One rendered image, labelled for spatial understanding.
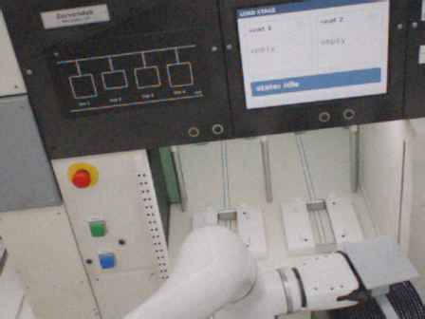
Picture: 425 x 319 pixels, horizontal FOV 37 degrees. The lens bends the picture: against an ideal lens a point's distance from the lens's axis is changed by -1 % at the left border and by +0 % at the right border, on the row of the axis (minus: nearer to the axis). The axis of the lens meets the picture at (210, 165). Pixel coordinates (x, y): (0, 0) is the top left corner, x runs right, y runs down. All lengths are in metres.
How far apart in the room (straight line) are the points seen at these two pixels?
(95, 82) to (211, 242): 0.59
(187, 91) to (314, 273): 0.43
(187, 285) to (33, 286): 0.93
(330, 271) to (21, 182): 0.68
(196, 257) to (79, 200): 0.72
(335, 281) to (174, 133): 0.45
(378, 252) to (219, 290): 0.52
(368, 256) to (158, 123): 0.49
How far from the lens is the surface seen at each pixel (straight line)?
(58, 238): 1.53
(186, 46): 1.23
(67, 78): 1.28
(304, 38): 1.24
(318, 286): 1.16
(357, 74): 1.29
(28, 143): 1.37
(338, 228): 1.85
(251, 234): 1.85
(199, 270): 0.75
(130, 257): 1.55
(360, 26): 1.25
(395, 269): 1.20
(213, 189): 2.09
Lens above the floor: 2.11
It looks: 34 degrees down
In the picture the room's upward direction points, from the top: 9 degrees counter-clockwise
